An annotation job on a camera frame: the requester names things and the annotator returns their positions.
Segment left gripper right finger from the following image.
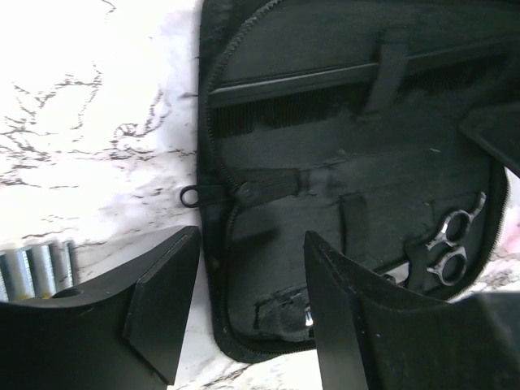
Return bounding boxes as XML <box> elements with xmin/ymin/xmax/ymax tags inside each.
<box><xmin>304</xmin><ymin>232</ymin><xmax>519</xmax><ymax>389</ymax></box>

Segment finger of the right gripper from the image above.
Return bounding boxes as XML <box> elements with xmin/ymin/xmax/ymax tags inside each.
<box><xmin>459</xmin><ymin>101</ymin><xmax>519</xmax><ymax>175</ymax></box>

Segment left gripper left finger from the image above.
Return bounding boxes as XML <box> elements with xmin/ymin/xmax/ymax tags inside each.
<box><xmin>1</xmin><ymin>226</ymin><xmax>201</xmax><ymax>389</ymax></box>

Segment black zip tool case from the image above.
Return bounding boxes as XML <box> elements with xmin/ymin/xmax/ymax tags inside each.
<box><xmin>184</xmin><ymin>1</ymin><xmax>519</xmax><ymax>363</ymax></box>

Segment black hair comb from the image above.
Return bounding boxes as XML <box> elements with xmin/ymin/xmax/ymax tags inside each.
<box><xmin>204</xmin><ymin>37</ymin><xmax>519</xmax><ymax>138</ymax></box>

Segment silver scissors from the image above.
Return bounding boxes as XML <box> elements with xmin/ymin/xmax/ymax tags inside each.
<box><xmin>380</xmin><ymin>192</ymin><xmax>487</xmax><ymax>293</ymax></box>

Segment yellow hex key set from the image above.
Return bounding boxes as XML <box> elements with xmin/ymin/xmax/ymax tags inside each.
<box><xmin>1</xmin><ymin>240</ymin><xmax>79</xmax><ymax>302</ymax></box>

